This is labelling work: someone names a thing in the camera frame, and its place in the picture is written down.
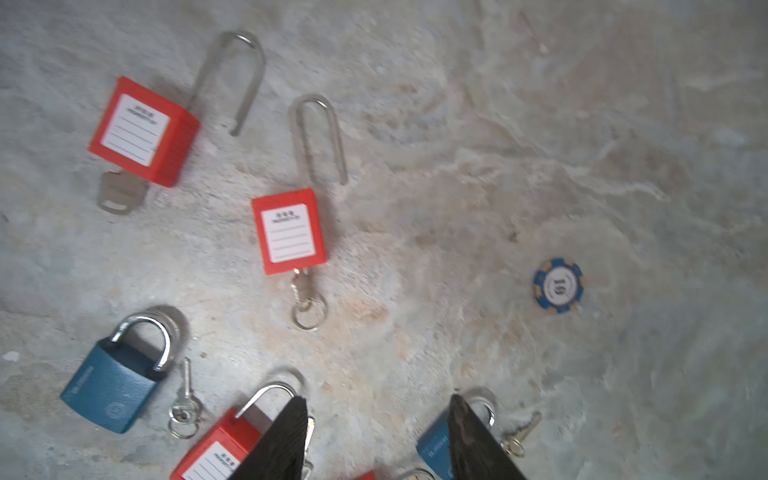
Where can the blue padlock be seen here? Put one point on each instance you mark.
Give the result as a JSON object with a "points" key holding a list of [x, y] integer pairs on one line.
{"points": [[433, 445], [115, 382]]}

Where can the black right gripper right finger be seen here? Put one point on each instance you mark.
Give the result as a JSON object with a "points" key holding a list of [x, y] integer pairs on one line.
{"points": [[474, 453]]}

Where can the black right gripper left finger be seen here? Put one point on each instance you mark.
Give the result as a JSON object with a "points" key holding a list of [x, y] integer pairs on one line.
{"points": [[280, 452]]}

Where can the keys of blue padlock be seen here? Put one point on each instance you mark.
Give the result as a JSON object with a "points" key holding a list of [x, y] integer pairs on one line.
{"points": [[184, 414]]}

